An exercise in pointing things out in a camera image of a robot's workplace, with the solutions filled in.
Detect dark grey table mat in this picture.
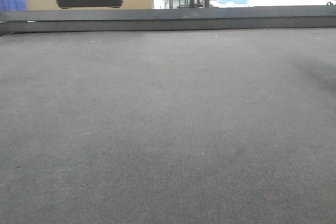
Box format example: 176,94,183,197
1,28,335,223

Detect blue paper tray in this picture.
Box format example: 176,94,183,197
217,0,248,4

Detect white background table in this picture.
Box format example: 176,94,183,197
209,0,335,8

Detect dark metal rail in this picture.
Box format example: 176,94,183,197
1,5,335,36

